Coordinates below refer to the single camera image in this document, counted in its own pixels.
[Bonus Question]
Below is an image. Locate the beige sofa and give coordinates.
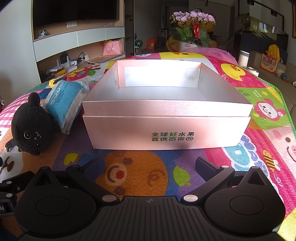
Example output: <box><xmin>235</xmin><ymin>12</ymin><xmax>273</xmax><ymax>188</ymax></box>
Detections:
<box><xmin>248</xmin><ymin>51</ymin><xmax>296</xmax><ymax>113</ymax></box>

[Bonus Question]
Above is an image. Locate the black plush toy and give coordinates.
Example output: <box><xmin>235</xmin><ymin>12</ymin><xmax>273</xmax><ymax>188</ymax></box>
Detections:
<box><xmin>5</xmin><ymin>92</ymin><xmax>61</xmax><ymax>156</ymax></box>

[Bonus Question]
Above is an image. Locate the printed tote bag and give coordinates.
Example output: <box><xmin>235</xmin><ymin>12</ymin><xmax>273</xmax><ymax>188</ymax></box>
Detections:
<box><xmin>261</xmin><ymin>54</ymin><xmax>278</xmax><ymax>75</ymax></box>

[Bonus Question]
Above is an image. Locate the purple orchid plant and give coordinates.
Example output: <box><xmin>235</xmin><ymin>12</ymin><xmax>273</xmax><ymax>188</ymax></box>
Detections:
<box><xmin>170</xmin><ymin>10</ymin><xmax>216</xmax><ymax>47</ymax></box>

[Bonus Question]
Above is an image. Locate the white flower pot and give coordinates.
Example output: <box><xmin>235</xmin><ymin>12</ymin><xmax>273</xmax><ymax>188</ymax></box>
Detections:
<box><xmin>179</xmin><ymin>41</ymin><xmax>206</xmax><ymax>52</ymax></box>

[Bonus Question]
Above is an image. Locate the white cup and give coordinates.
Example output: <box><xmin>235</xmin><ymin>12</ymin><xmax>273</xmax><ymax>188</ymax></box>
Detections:
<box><xmin>246</xmin><ymin>66</ymin><xmax>260</xmax><ymax>77</ymax></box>

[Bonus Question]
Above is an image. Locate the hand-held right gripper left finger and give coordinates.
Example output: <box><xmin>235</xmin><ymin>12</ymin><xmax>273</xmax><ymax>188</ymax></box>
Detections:
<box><xmin>28</xmin><ymin>156</ymin><xmax>119</xmax><ymax>206</ymax></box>

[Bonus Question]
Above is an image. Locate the black track light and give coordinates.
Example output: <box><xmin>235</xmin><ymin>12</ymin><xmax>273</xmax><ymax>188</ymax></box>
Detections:
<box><xmin>247</xmin><ymin>0</ymin><xmax>285</xmax><ymax>17</ymax></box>

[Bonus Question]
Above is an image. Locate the colourful cartoon play mat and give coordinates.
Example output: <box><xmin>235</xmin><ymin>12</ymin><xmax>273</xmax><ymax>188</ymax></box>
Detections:
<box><xmin>0</xmin><ymin>51</ymin><xmax>296</xmax><ymax>241</ymax></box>

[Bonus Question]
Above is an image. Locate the black television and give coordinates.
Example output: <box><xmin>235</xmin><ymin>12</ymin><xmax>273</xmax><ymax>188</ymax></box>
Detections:
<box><xmin>32</xmin><ymin>0</ymin><xmax>120</xmax><ymax>29</ymax></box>

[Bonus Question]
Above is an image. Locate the small plush toy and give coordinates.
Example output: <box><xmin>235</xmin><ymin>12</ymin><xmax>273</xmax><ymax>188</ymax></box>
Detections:
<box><xmin>276</xmin><ymin>70</ymin><xmax>290</xmax><ymax>83</ymax></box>

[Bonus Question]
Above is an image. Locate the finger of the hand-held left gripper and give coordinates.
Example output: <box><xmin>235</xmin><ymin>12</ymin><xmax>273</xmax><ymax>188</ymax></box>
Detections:
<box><xmin>0</xmin><ymin>171</ymin><xmax>35</xmax><ymax>194</ymax></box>

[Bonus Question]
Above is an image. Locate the wooden television cabinet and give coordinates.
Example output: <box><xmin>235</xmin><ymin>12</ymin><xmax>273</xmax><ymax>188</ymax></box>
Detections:
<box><xmin>32</xmin><ymin>20</ymin><xmax>126</xmax><ymax>82</ymax></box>

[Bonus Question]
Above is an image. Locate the glass aquarium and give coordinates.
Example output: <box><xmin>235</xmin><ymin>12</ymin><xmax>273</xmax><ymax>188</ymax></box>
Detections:
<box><xmin>233</xmin><ymin>13</ymin><xmax>289</xmax><ymax>63</ymax></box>

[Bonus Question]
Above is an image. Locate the pink blanket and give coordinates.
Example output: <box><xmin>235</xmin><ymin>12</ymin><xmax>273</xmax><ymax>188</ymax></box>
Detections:
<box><xmin>183</xmin><ymin>47</ymin><xmax>238</xmax><ymax>66</ymax></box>

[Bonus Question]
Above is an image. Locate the blue tissue packet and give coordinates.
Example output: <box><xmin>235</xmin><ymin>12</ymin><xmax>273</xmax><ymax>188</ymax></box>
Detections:
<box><xmin>42</xmin><ymin>79</ymin><xmax>89</xmax><ymax>135</ymax></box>

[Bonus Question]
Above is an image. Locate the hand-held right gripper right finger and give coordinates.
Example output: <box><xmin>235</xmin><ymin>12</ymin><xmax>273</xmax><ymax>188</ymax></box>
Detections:
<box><xmin>181</xmin><ymin>157</ymin><xmax>271</xmax><ymax>205</ymax></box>

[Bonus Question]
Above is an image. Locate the white cylinder appliance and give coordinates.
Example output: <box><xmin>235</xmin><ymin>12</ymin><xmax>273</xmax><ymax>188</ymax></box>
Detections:
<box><xmin>238</xmin><ymin>50</ymin><xmax>250</xmax><ymax>68</ymax></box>

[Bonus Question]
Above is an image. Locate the pink gift bag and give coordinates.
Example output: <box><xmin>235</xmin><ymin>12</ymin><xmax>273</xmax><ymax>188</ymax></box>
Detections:
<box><xmin>102</xmin><ymin>40</ymin><xmax>123</xmax><ymax>56</ymax></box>

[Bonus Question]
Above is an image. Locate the yellow backpack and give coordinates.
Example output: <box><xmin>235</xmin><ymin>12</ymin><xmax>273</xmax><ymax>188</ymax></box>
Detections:
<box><xmin>266</xmin><ymin>44</ymin><xmax>283</xmax><ymax>63</ymax></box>

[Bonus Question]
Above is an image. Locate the pink cardboard box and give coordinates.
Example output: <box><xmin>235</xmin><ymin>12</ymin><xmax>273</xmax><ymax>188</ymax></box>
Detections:
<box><xmin>82</xmin><ymin>59</ymin><xmax>253</xmax><ymax>151</ymax></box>

